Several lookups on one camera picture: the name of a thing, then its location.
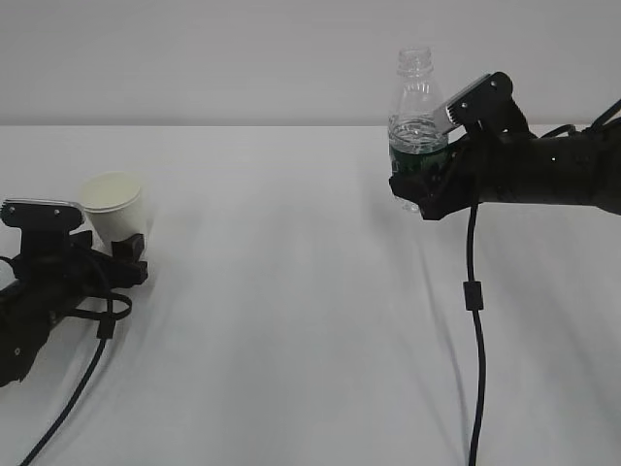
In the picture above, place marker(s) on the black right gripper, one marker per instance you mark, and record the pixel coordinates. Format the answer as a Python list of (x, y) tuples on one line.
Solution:
[(464, 178)]

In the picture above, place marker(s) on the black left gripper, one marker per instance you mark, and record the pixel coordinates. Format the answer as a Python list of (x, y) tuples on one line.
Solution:
[(83, 272)]

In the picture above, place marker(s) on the clear water bottle green label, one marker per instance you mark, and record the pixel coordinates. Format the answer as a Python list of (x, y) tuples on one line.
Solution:
[(413, 138)]

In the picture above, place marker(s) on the white paper cup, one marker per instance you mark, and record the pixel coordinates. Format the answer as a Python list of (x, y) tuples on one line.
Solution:
[(114, 205)]

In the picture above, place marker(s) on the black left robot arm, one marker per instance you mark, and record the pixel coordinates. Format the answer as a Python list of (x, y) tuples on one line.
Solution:
[(26, 321)]

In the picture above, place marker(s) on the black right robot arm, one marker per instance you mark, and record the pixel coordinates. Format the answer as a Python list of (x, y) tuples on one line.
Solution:
[(499, 160)]

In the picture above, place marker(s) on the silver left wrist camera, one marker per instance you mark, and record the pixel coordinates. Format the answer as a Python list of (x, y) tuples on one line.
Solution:
[(45, 225)]

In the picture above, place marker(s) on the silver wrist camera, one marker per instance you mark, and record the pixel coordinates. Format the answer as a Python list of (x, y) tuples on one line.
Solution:
[(45, 225), (486, 109)]

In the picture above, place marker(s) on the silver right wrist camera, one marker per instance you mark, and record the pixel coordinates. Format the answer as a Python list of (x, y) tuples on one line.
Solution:
[(486, 109)]

